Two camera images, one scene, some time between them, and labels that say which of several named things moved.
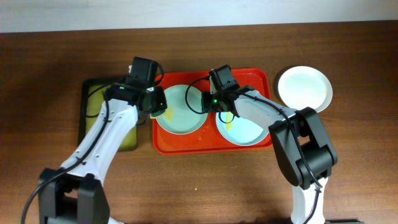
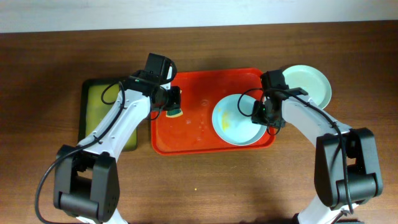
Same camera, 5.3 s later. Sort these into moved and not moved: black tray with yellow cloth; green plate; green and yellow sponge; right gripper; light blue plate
Moved: green plate; green and yellow sponge; right gripper
Not moved: black tray with yellow cloth; light blue plate
